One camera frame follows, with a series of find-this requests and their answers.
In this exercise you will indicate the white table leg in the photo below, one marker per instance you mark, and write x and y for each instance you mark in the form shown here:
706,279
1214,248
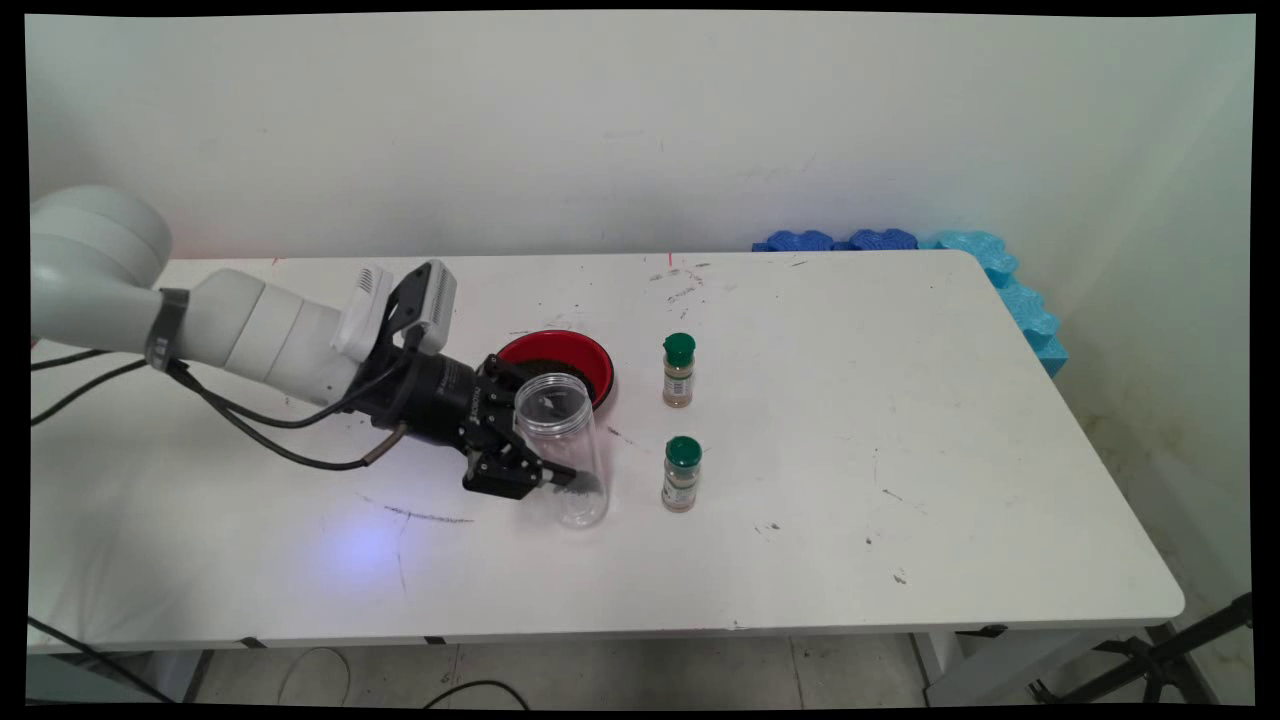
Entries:
940,665

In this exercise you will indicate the clear plastic jar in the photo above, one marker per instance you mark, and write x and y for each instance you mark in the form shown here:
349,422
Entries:
575,430

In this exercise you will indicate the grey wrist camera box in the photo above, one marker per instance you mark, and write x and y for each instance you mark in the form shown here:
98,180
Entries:
435,300

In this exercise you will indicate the green-capped spice bottle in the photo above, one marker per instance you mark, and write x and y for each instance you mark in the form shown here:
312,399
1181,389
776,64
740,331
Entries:
678,375
681,480

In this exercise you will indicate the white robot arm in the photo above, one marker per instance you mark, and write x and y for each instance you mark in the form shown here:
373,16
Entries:
250,330

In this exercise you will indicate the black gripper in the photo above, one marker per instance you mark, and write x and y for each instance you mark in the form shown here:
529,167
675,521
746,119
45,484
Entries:
430,400

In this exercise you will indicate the black tripod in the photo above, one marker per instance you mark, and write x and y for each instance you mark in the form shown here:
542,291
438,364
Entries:
1150,660

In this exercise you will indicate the light blue foam mat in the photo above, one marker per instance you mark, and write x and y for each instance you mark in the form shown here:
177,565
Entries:
985,255

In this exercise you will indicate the dark blue foam piece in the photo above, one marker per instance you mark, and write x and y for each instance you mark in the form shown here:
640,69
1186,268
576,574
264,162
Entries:
795,241
882,240

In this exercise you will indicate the red bowl with dark grains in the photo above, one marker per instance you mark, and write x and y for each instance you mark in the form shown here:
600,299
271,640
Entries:
580,350

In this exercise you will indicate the dark table leg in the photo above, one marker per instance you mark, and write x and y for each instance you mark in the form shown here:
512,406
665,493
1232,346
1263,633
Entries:
198,675

